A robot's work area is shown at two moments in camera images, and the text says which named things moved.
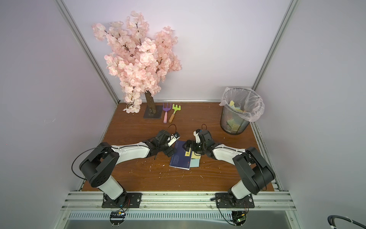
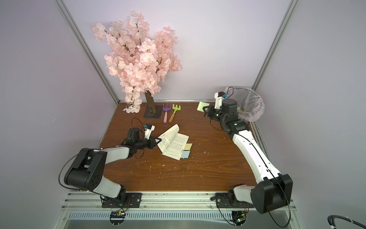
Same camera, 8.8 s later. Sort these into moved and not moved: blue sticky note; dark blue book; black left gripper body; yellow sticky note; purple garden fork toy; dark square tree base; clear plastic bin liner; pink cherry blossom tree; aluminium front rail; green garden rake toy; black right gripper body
Moved: black left gripper body; dark blue book; black right gripper body; blue sticky note; yellow sticky note
Not moved: aluminium front rail; clear plastic bin liner; purple garden fork toy; pink cherry blossom tree; dark square tree base; green garden rake toy
